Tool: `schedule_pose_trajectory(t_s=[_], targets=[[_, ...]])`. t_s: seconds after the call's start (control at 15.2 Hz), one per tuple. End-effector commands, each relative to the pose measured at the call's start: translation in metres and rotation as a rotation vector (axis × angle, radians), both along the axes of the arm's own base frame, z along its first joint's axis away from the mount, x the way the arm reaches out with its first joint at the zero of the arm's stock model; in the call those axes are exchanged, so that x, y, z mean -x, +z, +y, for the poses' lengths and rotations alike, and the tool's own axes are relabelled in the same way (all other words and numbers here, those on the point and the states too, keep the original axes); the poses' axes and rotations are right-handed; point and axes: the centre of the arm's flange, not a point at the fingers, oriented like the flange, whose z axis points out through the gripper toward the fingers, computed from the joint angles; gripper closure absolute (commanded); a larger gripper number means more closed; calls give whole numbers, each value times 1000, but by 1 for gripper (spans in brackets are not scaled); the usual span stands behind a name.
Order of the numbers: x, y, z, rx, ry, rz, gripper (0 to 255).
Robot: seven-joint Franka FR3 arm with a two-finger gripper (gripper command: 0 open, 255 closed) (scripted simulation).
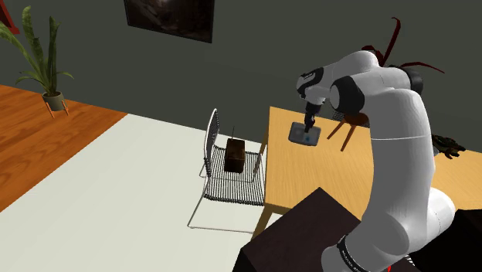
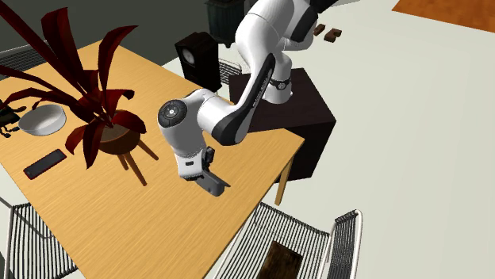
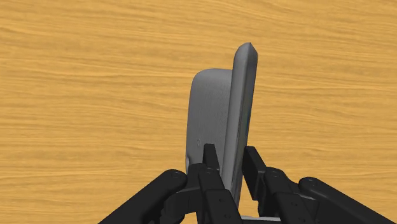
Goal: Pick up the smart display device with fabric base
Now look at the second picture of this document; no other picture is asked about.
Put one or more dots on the brown shoe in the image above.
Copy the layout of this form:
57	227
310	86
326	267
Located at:
332	35
319	29

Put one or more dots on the white bowl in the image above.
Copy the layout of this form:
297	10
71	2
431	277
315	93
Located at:
42	120

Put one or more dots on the dark robot stand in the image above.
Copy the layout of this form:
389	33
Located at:
297	116

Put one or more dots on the dark brown wooden board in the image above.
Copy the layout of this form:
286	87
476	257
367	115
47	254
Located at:
280	262

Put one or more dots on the black figure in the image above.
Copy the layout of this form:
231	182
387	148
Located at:
7	116

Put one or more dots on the light wooden table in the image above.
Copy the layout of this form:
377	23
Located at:
116	216

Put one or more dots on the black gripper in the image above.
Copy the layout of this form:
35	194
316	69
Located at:
212	184

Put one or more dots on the red-leaved plant in brown pot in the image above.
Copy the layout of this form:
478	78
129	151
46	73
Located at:
116	139

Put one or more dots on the orange rug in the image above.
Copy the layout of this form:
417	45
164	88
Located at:
452	13

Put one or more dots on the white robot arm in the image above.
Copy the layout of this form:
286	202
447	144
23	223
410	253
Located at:
181	139

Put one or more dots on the black loudspeaker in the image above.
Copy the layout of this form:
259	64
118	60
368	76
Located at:
203	63

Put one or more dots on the black phone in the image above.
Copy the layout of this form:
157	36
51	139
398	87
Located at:
45	163

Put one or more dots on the dark green cabinet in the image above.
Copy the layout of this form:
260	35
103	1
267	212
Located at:
224	19

